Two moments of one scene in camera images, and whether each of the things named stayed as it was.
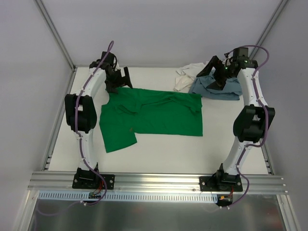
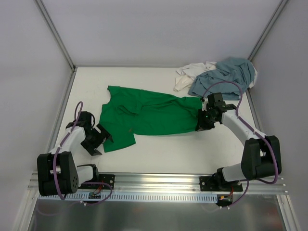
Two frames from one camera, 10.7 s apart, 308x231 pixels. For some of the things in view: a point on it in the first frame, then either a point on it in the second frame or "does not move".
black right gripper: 221,72 -> 204,121
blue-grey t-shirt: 231,91 does not move
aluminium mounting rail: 64,182 does not move
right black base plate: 221,182 does not move
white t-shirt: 187,74 does not move
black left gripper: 118,78 -> 95,138
